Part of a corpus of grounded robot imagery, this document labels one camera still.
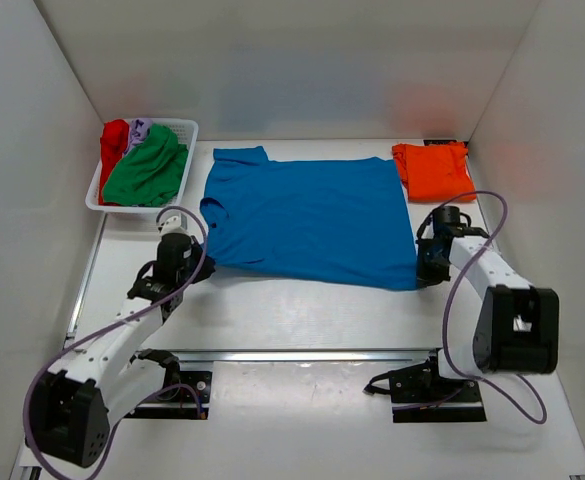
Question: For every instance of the black tag at back wall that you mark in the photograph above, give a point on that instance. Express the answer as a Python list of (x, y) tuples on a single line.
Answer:
[(429, 142)]

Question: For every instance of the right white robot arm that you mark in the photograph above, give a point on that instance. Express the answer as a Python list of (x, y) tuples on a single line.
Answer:
[(518, 325)]

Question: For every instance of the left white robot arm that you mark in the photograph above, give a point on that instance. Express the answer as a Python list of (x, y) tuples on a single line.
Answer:
[(76, 402)]

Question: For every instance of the folded orange t shirt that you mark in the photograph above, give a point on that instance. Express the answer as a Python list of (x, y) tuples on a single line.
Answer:
[(434, 173)]

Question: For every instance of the white plastic basket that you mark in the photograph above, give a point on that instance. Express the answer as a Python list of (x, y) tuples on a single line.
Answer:
[(186, 131)]

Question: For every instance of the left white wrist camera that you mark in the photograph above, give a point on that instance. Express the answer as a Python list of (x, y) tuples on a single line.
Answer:
[(172, 221)]

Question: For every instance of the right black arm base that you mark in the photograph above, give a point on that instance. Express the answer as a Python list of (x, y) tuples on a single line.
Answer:
[(419, 394)]

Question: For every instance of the blue t shirt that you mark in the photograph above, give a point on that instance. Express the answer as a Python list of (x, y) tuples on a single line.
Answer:
[(336, 221)]

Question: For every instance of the aluminium rail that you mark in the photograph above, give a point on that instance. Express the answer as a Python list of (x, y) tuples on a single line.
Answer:
[(238, 316)]

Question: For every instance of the green t shirt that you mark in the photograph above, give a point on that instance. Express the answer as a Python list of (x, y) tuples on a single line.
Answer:
[(150, 174)]

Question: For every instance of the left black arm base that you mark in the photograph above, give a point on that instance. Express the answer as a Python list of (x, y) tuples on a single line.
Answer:
[(187, 392)]

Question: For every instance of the lilac t shirt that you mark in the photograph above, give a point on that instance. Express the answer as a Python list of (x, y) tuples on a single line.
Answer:
[(138, 131)]

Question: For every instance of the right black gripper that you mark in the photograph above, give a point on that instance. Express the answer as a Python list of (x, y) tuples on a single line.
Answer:
[(426, 277)]

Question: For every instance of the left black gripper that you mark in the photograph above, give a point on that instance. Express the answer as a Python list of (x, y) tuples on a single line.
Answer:
[(206, 268)]

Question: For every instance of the red t shirt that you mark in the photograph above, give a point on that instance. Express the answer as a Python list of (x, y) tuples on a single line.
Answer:
[(113, 143)]

